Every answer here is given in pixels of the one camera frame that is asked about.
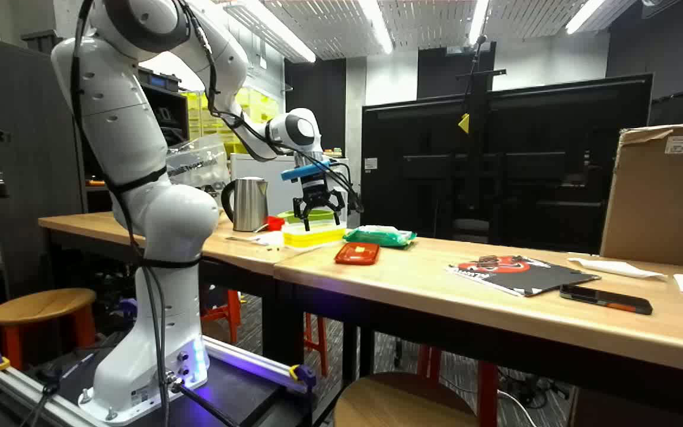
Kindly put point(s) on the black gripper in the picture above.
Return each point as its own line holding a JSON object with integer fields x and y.
{"x": 317, "y": 190}

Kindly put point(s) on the robot base platform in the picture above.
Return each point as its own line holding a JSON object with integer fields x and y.
{"x": 227, "y": 385}

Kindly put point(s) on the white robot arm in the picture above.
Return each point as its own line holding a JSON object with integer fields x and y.
{"x": 167, "y": 222}

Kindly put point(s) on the green plastic bowl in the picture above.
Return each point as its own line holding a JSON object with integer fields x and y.
{"x": 313, "y": 222}

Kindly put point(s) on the red small cup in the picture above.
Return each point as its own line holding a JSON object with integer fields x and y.
{"x": 274, "y": 224}

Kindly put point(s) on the white paper napkin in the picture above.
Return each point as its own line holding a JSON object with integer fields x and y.
{"x": 268, "y": 241}

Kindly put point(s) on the stainless steel kettle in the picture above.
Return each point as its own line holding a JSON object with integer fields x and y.
{"x": 246, "y": 202}

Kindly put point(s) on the green plastic bag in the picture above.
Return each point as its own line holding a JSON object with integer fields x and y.
{"x": 386, "y": 236}

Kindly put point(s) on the red stool legs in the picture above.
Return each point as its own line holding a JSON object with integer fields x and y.
{"x": 231, "y": 314}

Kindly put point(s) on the large black monitor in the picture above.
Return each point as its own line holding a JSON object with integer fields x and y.
{"x": 523, "y": 167}

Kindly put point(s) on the wooden round stool front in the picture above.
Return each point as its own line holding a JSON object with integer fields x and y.
{"x": 400, "y": 400}

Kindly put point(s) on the wooden round stool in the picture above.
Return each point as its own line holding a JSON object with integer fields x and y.
{"x": 400, "y": 400}
{"x": 39, "y": 307}

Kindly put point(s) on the black red book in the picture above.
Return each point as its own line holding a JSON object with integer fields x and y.
{"x": 520, "y": 276}

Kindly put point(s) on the black flat remote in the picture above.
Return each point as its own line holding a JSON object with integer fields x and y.
{"x": 607, "y": 299}

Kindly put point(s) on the white paper sheet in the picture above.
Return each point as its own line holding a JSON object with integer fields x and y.
{"x": 617, "y": 268}

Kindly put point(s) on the wooden round stool left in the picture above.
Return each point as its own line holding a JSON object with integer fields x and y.
{"x": 39, "y": 307}

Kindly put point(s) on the brown cardboard box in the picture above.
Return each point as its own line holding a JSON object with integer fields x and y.
{"x": 645, "y": 200}

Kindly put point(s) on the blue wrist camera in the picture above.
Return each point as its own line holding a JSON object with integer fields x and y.
{"x": 304, "y": 171}

